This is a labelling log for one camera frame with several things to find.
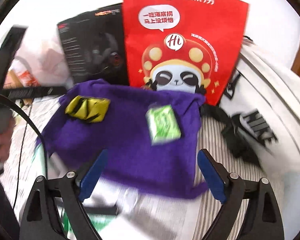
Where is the long black watch strap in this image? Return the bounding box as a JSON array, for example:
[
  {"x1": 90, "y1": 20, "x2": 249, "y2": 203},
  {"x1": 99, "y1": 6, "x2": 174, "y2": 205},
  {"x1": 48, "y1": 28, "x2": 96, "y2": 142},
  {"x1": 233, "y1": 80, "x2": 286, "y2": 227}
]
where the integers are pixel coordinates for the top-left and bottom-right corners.
[{"x1": 54, "y1": 202, "x2": 121, "y2": 216}]

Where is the mint green cloth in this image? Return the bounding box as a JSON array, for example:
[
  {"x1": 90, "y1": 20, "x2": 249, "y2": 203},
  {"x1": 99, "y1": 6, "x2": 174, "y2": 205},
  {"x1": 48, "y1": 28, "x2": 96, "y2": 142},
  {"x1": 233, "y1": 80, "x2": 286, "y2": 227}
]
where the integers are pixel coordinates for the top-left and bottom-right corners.
[{"x1": 32, "y1": 143, "x2": 46, "y2": 174}]

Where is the yellow black pouch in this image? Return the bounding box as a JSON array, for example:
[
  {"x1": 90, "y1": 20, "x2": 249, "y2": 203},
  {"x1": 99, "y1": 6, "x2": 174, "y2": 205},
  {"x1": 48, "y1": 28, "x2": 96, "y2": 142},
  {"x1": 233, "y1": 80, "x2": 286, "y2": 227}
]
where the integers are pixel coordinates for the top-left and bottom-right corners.
[{"x1": 65, "y1": 96, "x2": 111, "y2": 123}]

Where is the green tissue pack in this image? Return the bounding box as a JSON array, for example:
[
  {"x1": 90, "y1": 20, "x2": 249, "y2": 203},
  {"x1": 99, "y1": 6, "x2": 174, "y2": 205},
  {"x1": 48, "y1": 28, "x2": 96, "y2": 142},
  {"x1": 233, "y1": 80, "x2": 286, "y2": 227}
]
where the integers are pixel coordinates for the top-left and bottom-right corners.
[{"x1": 146, "y1": 105, "x2": 181, "y2": 145}]

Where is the green wet wipe packet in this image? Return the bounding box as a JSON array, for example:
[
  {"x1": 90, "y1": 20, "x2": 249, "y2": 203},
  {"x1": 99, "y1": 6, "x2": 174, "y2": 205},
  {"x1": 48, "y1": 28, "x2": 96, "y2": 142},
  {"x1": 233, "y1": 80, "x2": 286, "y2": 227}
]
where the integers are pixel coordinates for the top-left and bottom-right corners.
[{"x1": 58, "y1": 204, "x2": 119, "y2": 239}]

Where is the person's left hand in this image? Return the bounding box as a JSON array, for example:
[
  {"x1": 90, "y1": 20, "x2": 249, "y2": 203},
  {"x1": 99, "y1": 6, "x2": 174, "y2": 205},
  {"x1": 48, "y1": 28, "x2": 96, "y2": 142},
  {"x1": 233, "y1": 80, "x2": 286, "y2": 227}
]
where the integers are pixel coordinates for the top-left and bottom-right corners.
[{"x1": 0, "y1": 117, "x2": 15, "y2": 163}]

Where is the white Miniso plastic bag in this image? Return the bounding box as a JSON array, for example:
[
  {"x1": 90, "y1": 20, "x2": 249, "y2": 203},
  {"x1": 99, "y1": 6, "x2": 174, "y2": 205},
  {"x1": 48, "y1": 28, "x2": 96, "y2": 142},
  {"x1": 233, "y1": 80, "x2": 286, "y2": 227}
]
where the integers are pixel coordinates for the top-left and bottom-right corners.
[{"x1": 4, "y1": 25, "x2": 74, "y2": 88}]

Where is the purple towel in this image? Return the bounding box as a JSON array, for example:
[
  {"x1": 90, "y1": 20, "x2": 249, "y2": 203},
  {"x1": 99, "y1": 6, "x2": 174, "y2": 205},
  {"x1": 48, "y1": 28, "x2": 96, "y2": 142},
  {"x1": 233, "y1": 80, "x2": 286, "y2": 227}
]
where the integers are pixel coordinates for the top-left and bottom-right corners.
[{"x1": 42, "y1": 79, "x2": 208, "y2": 199}]

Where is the newspaper sheet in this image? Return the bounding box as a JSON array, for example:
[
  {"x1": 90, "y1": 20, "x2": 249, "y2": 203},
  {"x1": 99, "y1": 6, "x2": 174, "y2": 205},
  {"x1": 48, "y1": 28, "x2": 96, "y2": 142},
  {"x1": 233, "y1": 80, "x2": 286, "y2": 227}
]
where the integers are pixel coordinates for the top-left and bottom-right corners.
[{"x1": 83, "y1": 178, "x2": 200, "y2": 239}]

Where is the white Nike waist bag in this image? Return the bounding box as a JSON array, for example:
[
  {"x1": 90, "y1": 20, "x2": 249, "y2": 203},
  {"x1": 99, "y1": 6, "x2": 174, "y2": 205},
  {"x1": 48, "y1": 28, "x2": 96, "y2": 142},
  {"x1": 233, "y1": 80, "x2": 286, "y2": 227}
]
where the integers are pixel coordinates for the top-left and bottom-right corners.
[{"x1": 200, "y1": 37, "x2": 300, "y2": 185}]

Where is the black headset box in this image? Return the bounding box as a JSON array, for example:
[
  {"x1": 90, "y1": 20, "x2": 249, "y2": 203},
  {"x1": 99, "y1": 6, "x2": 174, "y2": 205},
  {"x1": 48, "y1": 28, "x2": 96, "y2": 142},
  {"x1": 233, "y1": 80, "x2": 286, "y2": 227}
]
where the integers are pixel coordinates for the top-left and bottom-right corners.
[{"x1": 57, "y1": 3, "x2": 129, "y2": 86}]

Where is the red Haidilao paper bag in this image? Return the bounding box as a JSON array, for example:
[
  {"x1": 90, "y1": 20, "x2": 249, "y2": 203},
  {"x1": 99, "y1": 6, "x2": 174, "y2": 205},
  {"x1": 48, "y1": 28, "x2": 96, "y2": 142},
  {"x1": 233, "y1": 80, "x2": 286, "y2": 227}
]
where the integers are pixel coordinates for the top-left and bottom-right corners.
[{"x1": 122, "y1": 0, "x2": 249, "y2": 105}]

